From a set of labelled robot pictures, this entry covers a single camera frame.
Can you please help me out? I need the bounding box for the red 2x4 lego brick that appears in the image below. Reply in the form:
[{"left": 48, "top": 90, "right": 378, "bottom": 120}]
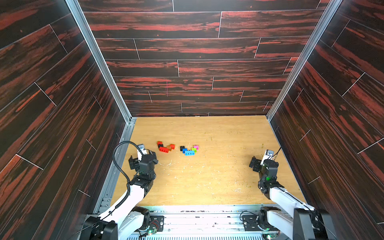
[{"left": 159, "top": 147, "right": 170, "bottom": 153}]

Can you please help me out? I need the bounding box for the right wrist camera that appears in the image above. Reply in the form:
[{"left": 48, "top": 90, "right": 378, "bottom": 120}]
[{"left": 261, "top": 150, "right": 275, "bottom": 165}]

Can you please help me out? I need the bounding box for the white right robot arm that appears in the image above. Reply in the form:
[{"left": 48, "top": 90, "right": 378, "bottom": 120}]
[{"left": 250, "top": 155, "right": 337, "bottom": 240}]

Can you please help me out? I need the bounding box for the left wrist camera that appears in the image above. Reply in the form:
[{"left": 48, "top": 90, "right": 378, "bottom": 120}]
[{"left": 137, "top": 144, "right": 150, "bottom": 161}]

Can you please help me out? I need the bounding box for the aluminium corner post right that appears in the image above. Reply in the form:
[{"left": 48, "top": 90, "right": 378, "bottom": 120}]
[{"left": 267, "top": 0, "right": 342, "bottom": 123}]

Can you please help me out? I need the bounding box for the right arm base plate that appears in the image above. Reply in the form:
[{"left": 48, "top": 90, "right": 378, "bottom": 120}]
[{"left": 240, "top": 212, "right": 270, "bottom": 232}]

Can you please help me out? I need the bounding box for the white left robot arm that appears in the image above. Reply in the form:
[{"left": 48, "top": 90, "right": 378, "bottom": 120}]
[{"left": 79, "top": 150, "right": 159, "bottom": 240}]

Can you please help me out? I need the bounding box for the light blue lego plate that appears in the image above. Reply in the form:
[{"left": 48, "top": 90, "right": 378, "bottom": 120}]
[{"left": 185, "top": 151, "right": 196, "bottom": 156}]

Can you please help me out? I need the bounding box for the aluminium corner post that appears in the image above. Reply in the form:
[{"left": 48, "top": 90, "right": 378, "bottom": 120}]
[
  {"left": 267, "top": 0, "right": 342, "bottom": 123},
  {"left": 65, "top": 0, "right": 133, "bottom": 123}
]

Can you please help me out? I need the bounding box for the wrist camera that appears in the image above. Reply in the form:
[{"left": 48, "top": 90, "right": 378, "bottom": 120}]
[
  {"left": 261, "top": 150, "right": 275, "bottom": 165},
  {"left": 137, "top": 144, "right": 150, "bottom": 161}
]

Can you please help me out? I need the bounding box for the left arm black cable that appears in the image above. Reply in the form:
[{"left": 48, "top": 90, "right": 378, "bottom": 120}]
[{"left": 67, "top": 140, "right": 145, "bottom": 238}]

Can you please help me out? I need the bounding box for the aluminium front rail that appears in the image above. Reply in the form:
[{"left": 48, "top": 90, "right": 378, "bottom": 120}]
[{"left": 77, "top": 203, "right": 334, "bottom": 240}]

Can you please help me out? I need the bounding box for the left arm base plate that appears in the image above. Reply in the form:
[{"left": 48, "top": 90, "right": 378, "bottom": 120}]
[{"left": 145, "top": 215, "right": 165, "bottom": 234}]

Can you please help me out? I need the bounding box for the aluminium corner post left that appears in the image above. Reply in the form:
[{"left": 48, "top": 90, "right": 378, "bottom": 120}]
[{"left": 65, "top": 0, "right": 133, "bottom": 123}]

